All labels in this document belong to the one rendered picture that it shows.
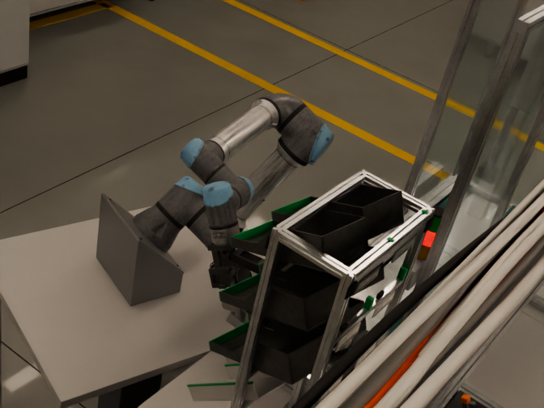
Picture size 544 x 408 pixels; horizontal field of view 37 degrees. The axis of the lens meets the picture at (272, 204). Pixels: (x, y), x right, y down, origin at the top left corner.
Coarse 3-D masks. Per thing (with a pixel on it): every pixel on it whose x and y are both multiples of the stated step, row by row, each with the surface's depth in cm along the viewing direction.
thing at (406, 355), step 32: (512, 224) 77; (480, 256) 72; (512, 256) 73; (416, 288) 70; (448, 288) 67; (480, 288) 69; (384, 320) 65; (416, 320) 63; (448, 320) 66; (352, 352) 61; (384, 352) 59; (416, 352) 63; (448, 352) 64; (320, 384) 58; (352, 384) 56; (384, 384) 59; (416, 384) 60
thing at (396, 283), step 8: (424, 224) 176; (416, 232) 174; (280, 264) 167; (376, 264) 161; (368, 272) 160; (400, 280) 184; (392, 288) 181; (384, 296) 178; (376, 304) 177; (360, 312) 172; (368, 312) 174; (264, 320) 176; (272, 320) 179; (352, 320) 170; (360, 320) 172; (352, 328) 170
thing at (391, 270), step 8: (392, 256) 284; (384, 264) 280; (392, 264) 281; (400, 264) 282; (384, 272) 277; (392, 272) 277; (384, 280) 273; (392, 280) 274; (368, 288) 268; (376, 288) 269; (384, 288) 269; (352, 296) 263; (360, 296) 264; (384, 312) 259; (368, 320) 255; (376, 320) 256; (400, 320) 253; (368, 328) 252; (392, 328) 249
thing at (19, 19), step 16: (0, 0) 471; (16, 0) 481; (0, 16) 477; (16, 16) 487; (0, 32) 482; (16, 32) 493; (0, 48) 488; (16, 48) 499; (0, 64) 494; (16, 64) 505; (0, 80) 505; (16, 80) 516
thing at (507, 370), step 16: (528, 320) 279; (512, 336) 271; (528, 336) 272; (496, 352) 263; (512, 352) 264; (528, 352) 266; (192, 368) 232; (208, 368) 233; (224, 368) 235; (480, 368) 255; (496, 368) 256; (512, 368) 258; (528, 368) 259; (176, 384) 227; (480, 384) 249; (496, 384) 251; (512, 384) 252; (528, 384) 253; (160, 400) 221; (176, 400) 222; (192, 400) 223; (256, 400) 227; (272, 400) 228; (288, 400) 229; (496, 400) 245; (512, 400) 246; (528, 400) 248
